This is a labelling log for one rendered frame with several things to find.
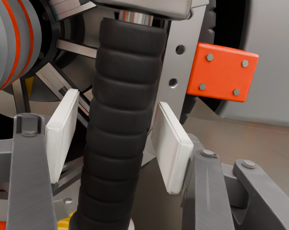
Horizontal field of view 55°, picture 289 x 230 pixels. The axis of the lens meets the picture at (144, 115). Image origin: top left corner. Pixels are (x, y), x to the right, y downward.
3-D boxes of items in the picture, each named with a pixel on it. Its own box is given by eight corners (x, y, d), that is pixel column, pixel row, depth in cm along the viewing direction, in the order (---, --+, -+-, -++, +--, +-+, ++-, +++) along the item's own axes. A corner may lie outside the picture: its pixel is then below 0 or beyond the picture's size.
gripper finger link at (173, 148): (179, 142, 13) (194, 143, 13) (157, 100, 20) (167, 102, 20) (167, 195, 14) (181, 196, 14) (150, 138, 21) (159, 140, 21)
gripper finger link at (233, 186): (200, 175, 12) (263, 182, 12) (175, 130, 17) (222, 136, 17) (193, 204, 12) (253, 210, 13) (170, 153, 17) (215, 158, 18)
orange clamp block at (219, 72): (174, 82, 45) (225, 91, 46) (186, 95, 38) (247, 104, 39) (183, 39, 43) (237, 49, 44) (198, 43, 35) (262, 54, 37)
